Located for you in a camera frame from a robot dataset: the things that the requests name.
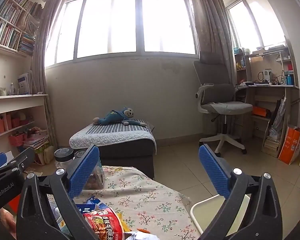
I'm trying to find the blue plush monkey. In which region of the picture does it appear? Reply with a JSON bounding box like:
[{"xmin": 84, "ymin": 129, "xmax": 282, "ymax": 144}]
[{"xmin": 92, "ymin": 106, "xmax": 147, "ymax": 127}]

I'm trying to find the pink basket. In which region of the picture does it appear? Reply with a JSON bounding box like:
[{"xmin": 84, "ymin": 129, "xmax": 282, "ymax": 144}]
[{"xmin": 9, "ymin": 134, "xmax": 24, "ymax": 147}]

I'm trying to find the white shelf unit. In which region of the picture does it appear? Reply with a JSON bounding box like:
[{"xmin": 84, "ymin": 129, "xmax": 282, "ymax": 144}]
[{"xmin": 0, "ymin": 94, "xmax": 50, "ymax": 155}]

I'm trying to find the blue snack packet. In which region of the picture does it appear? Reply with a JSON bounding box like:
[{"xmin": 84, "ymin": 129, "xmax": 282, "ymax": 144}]
[{"xmin": 76, "ymin": 197, "xmax": 108, "ymax": 214}]

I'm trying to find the small white-framed window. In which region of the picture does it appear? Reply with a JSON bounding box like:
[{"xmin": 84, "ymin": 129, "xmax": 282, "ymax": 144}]
[{"xmin": 225, "ymin": 0, "xmax": 288, "ymax": 53}]

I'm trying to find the clear jar of peanuts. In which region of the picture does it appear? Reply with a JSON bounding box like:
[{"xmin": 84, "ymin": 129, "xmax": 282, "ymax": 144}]
[{"xmin": 54, "ymin": 147, "xmax": 74, "ymax": 171}]

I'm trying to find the floral tablecloth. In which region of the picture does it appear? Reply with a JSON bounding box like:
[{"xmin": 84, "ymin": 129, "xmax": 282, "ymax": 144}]
[{"xmin": 47, "ymin": 165, "xmax": 200, "ymax": 240}]

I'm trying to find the orange box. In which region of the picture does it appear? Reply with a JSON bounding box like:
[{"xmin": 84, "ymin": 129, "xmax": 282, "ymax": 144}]
[{"xmin": 252, "ymin": 106, "xmax": 267, "ymax": 118}]

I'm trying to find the white plastic wrapper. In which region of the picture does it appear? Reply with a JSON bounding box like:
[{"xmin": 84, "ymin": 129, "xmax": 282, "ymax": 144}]
[{"xmin": 124, "ymin": 231, "xmax": 165, "ymax": 240}]

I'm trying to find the white woven bag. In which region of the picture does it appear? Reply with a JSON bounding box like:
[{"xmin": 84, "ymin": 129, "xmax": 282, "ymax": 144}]
[{"xmin": 44, "ymin": 145, "xmax": 55, "ymax": 164}]

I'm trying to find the grey curtain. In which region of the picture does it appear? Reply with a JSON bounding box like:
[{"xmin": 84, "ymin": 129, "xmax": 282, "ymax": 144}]
[
  {"xmin": 190, "ymin": 0, "xmax": 237, "ymax": 85},
  {"xmin": 31, "ymin": 0, "xmax": 73, "ymax": 148}
]

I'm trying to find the wooden desk with hutch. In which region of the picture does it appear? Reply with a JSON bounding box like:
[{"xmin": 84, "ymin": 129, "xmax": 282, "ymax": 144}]
[{"xmin": 234, "ymin": 46, "xmax": 299, "ymax": 158}]

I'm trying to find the striped quilted mat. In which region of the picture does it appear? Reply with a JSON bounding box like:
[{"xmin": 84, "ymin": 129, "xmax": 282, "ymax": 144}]
[{"xmin": 69, "ymin": 124, "xmax": 157, "ymax": 155}]

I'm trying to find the red snack packet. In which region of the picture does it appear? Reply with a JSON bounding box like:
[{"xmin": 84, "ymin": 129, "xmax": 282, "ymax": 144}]
[{"xmin": 83, "ymin": 207, "xmax": 124, "ymax": 240}]

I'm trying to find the silver black bag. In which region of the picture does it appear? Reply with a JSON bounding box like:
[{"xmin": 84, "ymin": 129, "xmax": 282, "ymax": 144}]
[{"xmin": 270, "ymin": 100, "xmax": 287, "ymax": 133}]

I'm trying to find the stack of papers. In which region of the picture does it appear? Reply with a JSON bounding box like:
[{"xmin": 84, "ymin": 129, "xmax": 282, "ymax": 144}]
[{"xmin": 24, "ymin": 130, "xmax": 49, "ymax": 148}]

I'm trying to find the orange paper bag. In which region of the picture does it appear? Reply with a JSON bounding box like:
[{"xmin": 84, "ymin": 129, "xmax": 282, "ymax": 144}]
[{"xmin": 278, "ymin": 125, "xmax": 300, "ymax": 165}]

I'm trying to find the stack of books under desk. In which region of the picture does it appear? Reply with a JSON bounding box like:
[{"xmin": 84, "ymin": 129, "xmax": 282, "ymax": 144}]
[{"xmin": 262, "ymin": 136, "xmax": 280, "ymax": 155}]

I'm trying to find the large white-framed window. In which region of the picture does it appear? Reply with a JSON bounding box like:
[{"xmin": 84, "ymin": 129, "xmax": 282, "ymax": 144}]
[{"xmin": 44, "ymin": 0, "xmax": 199, "ymax": 68}]

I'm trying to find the clear jar of brown nuts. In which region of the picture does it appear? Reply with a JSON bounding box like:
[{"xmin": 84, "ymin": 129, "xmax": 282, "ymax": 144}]
[{"xmin": 74, "ymin": 149, "xmax": 105, "ymax": 189}]

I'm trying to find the dark grey ottoman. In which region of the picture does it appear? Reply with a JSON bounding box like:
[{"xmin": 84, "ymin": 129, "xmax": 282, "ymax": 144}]
[{"xmin": 69, "ymin": 124, "xmax": 157, "ymax": 180}]

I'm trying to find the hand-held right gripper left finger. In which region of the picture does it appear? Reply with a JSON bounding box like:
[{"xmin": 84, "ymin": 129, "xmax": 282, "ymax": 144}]
[{"xmin": 16, "ymin": 144, "xmax": 100, "ymax": 240}]

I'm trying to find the row of books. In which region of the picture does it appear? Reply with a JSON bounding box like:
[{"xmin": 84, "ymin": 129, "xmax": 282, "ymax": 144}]
[{"xmin": 0, "ymin": 0, "xmax": 43, "ymax": 54}]

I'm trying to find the grey office chair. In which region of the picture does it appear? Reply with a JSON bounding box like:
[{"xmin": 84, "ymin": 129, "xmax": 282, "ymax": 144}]
[{"xmin": 193, "ymin": 51, "xmax": 253, "ymax": 155}]

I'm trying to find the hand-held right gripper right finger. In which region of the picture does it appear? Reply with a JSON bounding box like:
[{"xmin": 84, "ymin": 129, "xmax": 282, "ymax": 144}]
[{"xmin": 199, "ymin": 144, "xmax": 283, "ymax": 240}]

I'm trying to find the white plastic bin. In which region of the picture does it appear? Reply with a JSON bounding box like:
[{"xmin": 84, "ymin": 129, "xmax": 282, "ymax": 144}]
[{"xmin": 191, "ymin": 194, "xmax": 250, "ymax": 235}]

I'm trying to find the yellow packet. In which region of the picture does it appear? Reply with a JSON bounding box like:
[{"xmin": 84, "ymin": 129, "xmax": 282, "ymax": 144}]
[{"xmin": 117, "ymin": 212, "xmax": 131, "ymax": 231}]

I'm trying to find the person's left hand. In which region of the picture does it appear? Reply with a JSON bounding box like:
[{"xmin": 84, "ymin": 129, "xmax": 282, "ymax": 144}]
[{"xmin": 0, "ymin": 210, "xmax": 17, "ymax": 239}]

